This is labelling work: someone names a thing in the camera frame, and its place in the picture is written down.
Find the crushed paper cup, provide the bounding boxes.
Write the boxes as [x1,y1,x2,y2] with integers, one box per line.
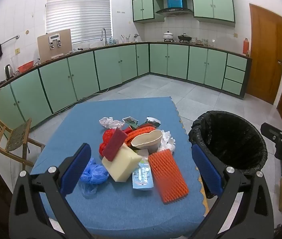
[131,129,163,153]

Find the blue plastic bag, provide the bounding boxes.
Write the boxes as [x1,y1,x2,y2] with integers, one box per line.
[79,158,110,198]

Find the red thermos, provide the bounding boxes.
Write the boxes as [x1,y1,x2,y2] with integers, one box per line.
[242,38,250,55]

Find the black bagged trash bin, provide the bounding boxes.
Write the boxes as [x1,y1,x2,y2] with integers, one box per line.
[188,110,268,200]

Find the green wall cabinets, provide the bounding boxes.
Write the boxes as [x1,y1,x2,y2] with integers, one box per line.
[132,0,235,24]

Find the red basin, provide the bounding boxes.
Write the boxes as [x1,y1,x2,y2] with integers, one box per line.
[17,61,35,72]

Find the range hood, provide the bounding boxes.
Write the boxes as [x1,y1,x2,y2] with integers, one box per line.
[155,8,193,15]

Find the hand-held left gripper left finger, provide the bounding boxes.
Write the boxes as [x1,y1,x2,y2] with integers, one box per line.
[9,143,93,239]

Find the metal towel rail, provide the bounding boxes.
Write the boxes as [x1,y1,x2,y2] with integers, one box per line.
[0,35,20,54]

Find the green base cabinets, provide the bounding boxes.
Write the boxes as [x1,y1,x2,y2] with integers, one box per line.
[0,41,252,130]

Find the row of glass jars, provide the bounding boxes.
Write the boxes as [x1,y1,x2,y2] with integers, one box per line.
[191,37,214,46]

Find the green snack wrapper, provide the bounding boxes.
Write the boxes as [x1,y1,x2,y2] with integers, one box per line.
[122,117,139,130]
[141,117,161,130]

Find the white paper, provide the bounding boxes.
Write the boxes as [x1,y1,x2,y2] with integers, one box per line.
[156,130,176,153]
[99,117,124,129]

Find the wooden chair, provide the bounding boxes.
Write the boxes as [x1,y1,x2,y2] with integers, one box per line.
[0,103,46,171]

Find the cream sponge block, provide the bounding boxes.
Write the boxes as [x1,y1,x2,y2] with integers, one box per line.
[102,144,143,183]

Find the black wok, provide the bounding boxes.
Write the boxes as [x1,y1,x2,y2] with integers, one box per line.
[177,33,191,43]

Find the blue tablecloth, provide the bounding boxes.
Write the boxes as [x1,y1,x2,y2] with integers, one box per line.
[30,97,206,239]

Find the wooden door with knob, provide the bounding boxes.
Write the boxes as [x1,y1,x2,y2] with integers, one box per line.
[246,3,282,105]

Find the blue milk carton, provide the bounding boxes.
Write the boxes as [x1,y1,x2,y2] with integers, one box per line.
[132,157,154,191]

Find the orange spiked brush pad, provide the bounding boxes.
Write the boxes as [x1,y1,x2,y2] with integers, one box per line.
[126,126,156,146]
[148,148,189,203]

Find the dark red sponge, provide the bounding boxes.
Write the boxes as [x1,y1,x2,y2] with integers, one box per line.
[103,129,128,162]

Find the white window blind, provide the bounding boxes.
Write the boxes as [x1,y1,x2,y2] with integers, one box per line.
[46,0,113,45]

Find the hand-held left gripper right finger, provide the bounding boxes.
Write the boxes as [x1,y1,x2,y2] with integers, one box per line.
[191,144,274,239]

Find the metal kettle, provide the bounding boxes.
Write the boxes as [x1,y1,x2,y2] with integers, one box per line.
[4,64,14,79]

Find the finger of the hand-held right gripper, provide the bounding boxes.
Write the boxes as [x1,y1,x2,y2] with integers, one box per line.
[261,122,282,142]

